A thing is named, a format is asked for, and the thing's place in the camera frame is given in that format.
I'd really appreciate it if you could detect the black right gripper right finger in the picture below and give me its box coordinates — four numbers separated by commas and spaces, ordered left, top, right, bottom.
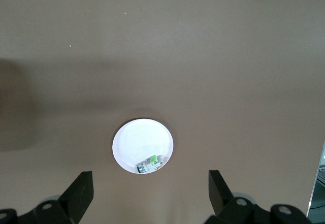
206, 169, 312, 224

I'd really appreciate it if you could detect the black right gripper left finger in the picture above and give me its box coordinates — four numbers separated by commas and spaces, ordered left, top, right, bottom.
0, 171, 95, 224

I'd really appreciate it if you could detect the pale pink round plate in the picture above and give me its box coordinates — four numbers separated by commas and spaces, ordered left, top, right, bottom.
112, 118, 175, 175

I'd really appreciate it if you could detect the brown table mat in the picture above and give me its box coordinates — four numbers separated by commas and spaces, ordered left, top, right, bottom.
0, 0, 325, 224

